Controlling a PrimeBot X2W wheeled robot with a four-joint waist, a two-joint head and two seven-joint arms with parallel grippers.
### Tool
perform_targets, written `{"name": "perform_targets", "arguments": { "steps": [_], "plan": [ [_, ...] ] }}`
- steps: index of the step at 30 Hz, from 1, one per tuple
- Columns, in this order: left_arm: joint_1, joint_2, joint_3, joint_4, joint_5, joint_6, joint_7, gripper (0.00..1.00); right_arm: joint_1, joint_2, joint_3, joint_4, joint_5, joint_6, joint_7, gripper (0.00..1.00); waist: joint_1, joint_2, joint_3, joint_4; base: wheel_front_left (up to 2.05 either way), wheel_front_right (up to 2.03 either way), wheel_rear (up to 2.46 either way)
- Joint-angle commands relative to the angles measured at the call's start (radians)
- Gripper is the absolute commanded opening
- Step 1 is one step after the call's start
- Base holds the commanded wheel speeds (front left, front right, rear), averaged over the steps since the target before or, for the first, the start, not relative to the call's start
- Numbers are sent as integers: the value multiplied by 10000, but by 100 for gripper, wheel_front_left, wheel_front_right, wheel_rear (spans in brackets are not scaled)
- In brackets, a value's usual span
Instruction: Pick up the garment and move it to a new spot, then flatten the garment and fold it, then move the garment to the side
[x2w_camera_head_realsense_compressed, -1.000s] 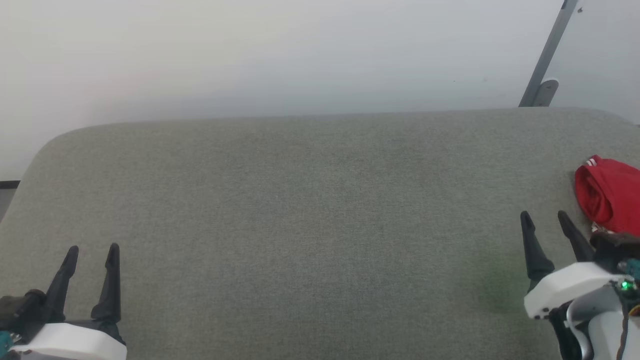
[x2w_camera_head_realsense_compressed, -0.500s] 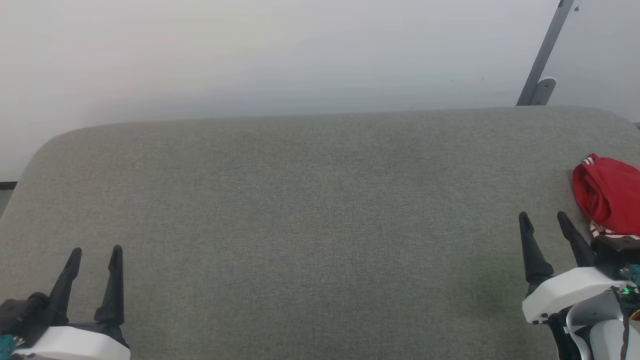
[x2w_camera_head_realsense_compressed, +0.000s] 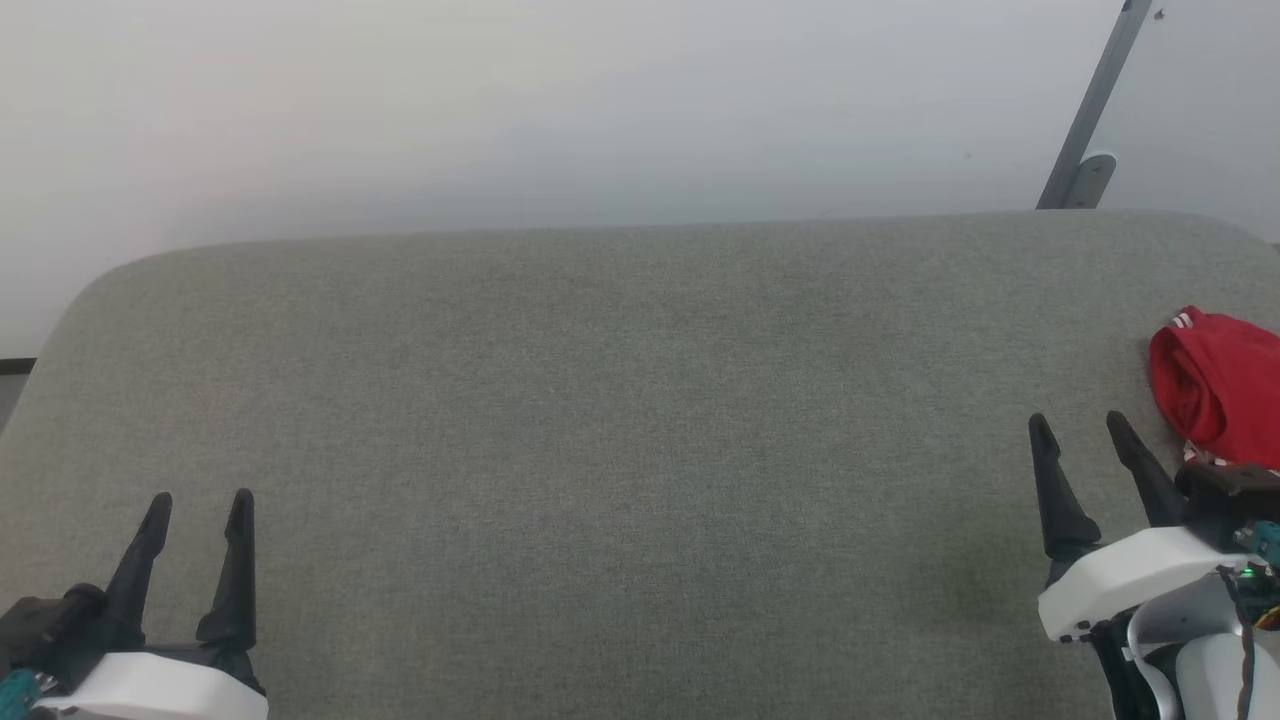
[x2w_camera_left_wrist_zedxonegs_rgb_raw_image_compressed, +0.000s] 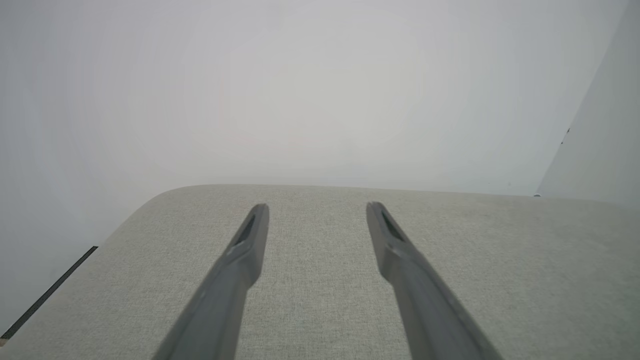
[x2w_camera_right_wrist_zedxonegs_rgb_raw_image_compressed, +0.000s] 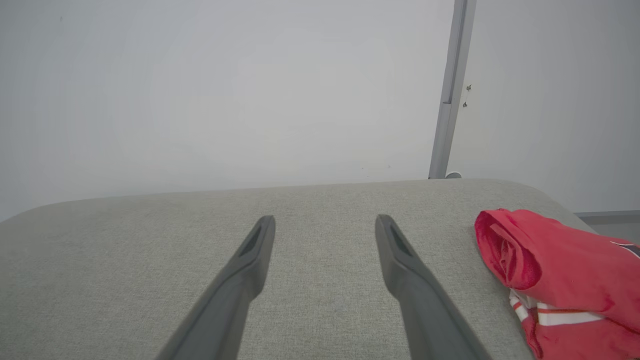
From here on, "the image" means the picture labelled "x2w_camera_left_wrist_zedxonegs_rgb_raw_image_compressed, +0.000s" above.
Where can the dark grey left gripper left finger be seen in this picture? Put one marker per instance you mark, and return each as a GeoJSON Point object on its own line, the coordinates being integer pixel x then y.
{"type": "Point", "coordinates": [225, 300]}

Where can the black floor strip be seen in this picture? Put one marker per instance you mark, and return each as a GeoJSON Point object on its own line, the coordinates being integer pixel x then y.
{"type": "Point", "coordinates": [50, 292]}

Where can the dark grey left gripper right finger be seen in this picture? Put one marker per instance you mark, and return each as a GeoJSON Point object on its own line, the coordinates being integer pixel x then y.
{"type": "Point", "coordinates": [425, 310]}

